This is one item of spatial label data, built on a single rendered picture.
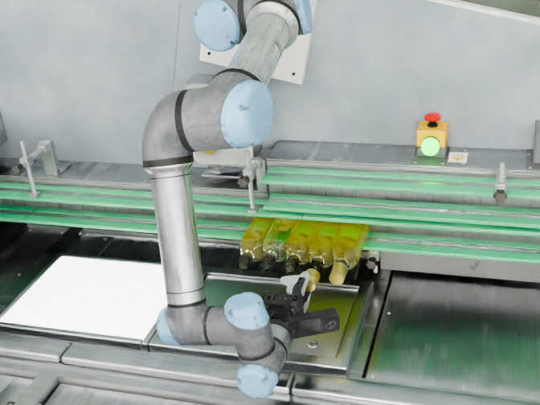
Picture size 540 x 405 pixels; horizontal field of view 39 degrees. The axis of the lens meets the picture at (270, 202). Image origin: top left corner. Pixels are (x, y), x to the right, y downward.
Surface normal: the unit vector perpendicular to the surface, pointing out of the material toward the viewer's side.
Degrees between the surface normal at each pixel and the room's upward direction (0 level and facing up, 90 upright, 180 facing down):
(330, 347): 90
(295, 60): 0
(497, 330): 90
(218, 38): 8
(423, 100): 0
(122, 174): 90
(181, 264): 31
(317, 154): 90
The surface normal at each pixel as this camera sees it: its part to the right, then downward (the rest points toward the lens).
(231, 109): -0.31, -0.07
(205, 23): -0.40, 0.47
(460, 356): -0.09, -0.89
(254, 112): 0.90, 0.02
